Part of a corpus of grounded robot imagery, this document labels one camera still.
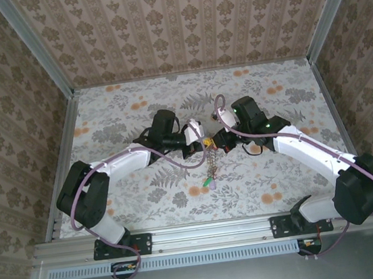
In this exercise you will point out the aluminium frame rail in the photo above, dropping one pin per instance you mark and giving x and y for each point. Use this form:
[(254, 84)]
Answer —
[(334, 111), (67, 127)]

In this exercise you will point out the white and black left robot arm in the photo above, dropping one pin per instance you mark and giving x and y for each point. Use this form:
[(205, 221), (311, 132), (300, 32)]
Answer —
[(124, 162)]

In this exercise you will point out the green key tag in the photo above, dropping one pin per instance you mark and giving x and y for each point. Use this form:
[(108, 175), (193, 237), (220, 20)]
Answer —
[(207, 182)]

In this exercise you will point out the wide aluminium base rail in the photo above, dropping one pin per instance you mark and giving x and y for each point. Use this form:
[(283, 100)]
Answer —
[(211, 233)]

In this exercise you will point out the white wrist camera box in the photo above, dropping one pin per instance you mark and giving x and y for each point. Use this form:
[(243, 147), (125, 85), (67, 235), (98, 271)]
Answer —
[(227, 119), (192, 133)]

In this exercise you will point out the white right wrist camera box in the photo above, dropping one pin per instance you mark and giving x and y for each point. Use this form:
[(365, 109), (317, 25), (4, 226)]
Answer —
[(227, 119)]

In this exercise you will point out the floral patterned tablecloth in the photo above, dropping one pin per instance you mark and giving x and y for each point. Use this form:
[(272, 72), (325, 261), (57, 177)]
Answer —
[(247, 190)]

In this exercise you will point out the large silver keyring disc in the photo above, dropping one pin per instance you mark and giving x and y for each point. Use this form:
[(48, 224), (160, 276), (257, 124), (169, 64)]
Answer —
[(211, 163)]

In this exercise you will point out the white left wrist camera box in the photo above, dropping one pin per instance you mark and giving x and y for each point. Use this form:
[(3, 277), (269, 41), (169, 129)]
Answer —
[(192, 133)]

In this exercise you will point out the purple key tag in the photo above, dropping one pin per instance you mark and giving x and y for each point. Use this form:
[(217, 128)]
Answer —
[(213, 185)]

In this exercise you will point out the aluminium frame post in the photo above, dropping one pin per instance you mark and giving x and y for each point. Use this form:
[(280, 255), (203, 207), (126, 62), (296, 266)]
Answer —
[(332, 9), (34, 46)]

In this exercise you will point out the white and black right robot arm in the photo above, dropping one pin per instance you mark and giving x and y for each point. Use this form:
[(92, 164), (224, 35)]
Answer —
[(307, 152)]

